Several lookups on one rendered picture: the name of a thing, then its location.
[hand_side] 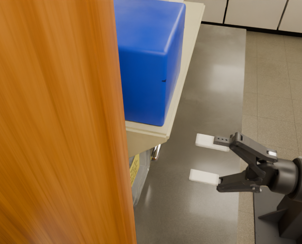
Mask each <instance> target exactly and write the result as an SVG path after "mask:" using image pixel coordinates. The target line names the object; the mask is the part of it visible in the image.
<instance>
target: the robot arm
mask: <svg viewBox="0 0 302 244"><path fill-rule="evenodd" d="M195 146H200V147H205V148H211V149H216V150H220V151H225V152H229V149H231V150H232V151H233V152H234V153H235V154H237V155H238V156H239V157H240V158H241V159H242V160H244V161H245V162H246V163H247V164H248V167H247V168H246V170H244V171H242V172H241V173H236V174H232V175H227V176H222V177H219V174H214V173H209V172H204V171H199V170H195V169H191V171H190V177H189V180H191V181H195V182H200V183H206V184H210V185H215V186H216V190H217V191H218V192H221V193H223V192H254V193H260V186H262V185H264V186H267V187H268V188H269V189H270V191H272V192H275V193H280V194H284V195H287V196H288V197H289V199H290V200H294V201H299V202H302V156H299V157H298V158H295V159H294V160H293V161H291V160H286V159H281V158H277V151H276V150H274V149H270V148H267V147H265V146H263V145H261V144H260V143H258V142H256V141H254V140H252V139H251V138H249V137H247V136H245V135H244V134H242V133H240V132H236V133H235V135H234V134H232V135H230V138H226V137H220V136H208V135H203V134H197V137H196V142H195Z"/></svg>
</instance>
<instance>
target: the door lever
mask: <svg viewBox="0 0 302 244"><path fill-rule="evenodd" d="M161 147H162V144H160V145H158V146H155V147H154V148H153V151H152V154H151V161H154V162H156V161H157V160H158V157H159V153H160V150H161Z"/></svg>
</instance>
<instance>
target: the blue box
mask: <svg viewBox="0 0 302 244"><path fill-rule="evenodd" d="M113 4H114V13H115V23H116V34H117V44H118V54H119V64H120V74H121V84H122V94H123V104H124V115H125V120H128V121H133V122H140V123H146V124H151V125H156V126H163V125H164V123H165V120H166V116H167V113H168V110H169V106H170V103H171V100H172V97H173V94H174V90H175V87H176V83H177V80H178V77H179V73H180V67H181V56H182V46H183V35H184V28H185V27H184V25H185V14H186V5H185V4H184V3H181V2H172V1H163V0H113Z"/></svg>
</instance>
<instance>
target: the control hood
mask: <svg viewBox="0 0 302 244"><path fill-rule="evenodd" d="M183 3H184V4H185V5H186V14H185V25H184V27H185V28H184V35H183V46H182V56H181V67H180V73H179V77H178V80H177V83H176V87H175V90H174V94H173V97H172V100H171V103H170V106H169V110H168V113H167V116H166V120H165V123H164V125H163V126H156V125H151V124H146V123H140V122H133V121H128V120H125V125H126V135H127V149H128V158H130V157H133V156H135V155H137V154H140V153H142V152H144V151H147V150H149V149H151V148H153V147H155V146H158V145H160V144H162V143H164V142H167V140H168V139H169V137H170V133H171V129H172V126H173V123H174V119H175V115H176V111H177V107H178V104H179V100H180V96H181V93H182V90H183V86H184V82H185V79H186V75H187V71H188V68H189V64H190V61H191V56H192V53H193V49H194V46H195V42H196V38H197V35H198V31H199V28H200V24H201V21H202V17H203V13H204V10H205V5H204V4H203V3H196V2H187V1H184V2H183Z"/></svg>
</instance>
